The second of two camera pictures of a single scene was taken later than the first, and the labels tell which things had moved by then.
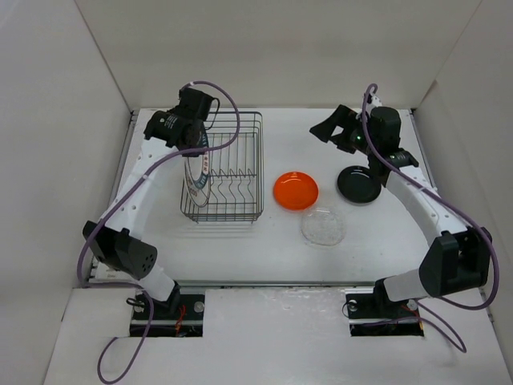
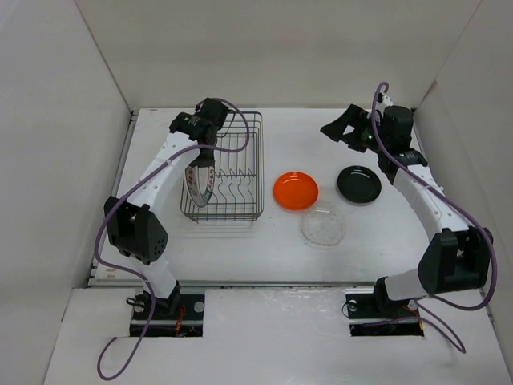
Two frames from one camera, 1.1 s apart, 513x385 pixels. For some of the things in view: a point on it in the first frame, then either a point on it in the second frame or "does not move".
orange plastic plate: [296, 191] does not move
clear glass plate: [323, 226] does not move
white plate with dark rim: [196, 168] → [211, 176]
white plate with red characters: [200, 196] does not move
